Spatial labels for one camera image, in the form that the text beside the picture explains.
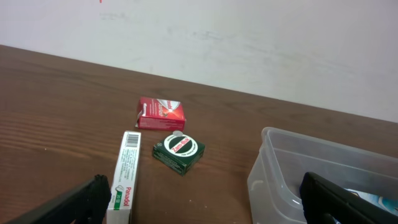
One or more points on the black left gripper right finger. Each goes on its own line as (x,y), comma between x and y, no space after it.
(325,202)

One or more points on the blue cooling patch box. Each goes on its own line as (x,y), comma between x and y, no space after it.
(379,201)

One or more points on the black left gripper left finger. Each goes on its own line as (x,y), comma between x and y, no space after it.
(84,204)

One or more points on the clear plastic container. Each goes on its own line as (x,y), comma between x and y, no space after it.
(284,158)

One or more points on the green Zam-Buk box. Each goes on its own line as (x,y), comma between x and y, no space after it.
(179,152)

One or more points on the red medicine box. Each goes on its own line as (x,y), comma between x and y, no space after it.
(158,114)

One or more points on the white Panadol box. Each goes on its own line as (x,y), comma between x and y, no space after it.
(124,180)

